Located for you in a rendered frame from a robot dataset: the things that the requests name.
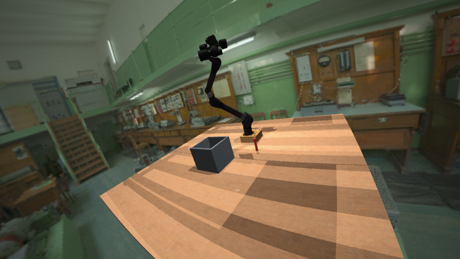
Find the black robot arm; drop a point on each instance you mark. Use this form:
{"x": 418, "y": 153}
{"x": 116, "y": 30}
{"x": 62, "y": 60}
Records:
{"x": 216, "y": 63}

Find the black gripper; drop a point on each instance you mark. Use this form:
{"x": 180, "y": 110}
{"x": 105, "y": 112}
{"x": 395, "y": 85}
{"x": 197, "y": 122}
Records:
{"x": 222, "y": 44}

